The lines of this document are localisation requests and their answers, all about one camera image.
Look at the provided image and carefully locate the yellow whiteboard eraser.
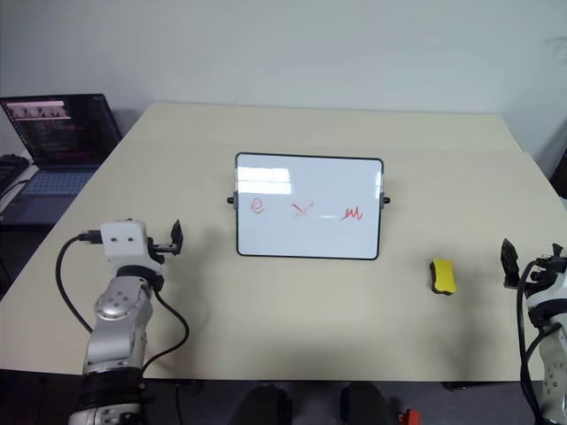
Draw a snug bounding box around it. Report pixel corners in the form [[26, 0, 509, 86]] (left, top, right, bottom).
[[428, 258, 459, 295]]

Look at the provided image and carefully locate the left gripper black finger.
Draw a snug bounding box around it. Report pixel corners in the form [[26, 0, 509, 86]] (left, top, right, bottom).
[[171, 219, 184, 258]]

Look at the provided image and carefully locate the black-framed tabletop whiteboard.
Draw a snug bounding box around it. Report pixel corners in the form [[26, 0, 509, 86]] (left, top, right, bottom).
[[227, 151, 392, 260]]

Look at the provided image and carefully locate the open laptop computer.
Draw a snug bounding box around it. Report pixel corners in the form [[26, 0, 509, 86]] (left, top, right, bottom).
[[0, 93, 123, 228]]

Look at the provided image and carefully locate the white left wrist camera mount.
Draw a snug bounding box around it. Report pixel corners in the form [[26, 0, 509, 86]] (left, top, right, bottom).
[[99, 219, 149, 267]]

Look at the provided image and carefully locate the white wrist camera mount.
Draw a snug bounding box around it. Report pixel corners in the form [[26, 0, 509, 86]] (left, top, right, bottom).
[[99, 219, 149, 267], [525, 268, 567, 313]]

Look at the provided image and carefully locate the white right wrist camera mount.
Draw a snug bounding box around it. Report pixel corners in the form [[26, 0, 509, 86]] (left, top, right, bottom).
[[525, 268, 567, 313]]

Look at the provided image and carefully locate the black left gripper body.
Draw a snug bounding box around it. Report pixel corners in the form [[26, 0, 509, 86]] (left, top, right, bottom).
[[145, 236, 176, 263]]

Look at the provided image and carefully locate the black object beside laptop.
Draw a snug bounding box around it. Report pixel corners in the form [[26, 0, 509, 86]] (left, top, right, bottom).
[[0, 153, 31, 201]]

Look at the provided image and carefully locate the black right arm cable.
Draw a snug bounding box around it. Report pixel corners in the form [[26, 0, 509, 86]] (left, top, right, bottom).
[[517, 259, 547, 420]]

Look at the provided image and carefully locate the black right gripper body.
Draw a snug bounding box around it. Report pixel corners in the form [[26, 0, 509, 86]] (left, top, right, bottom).
[[516, 252, 567, 287]]

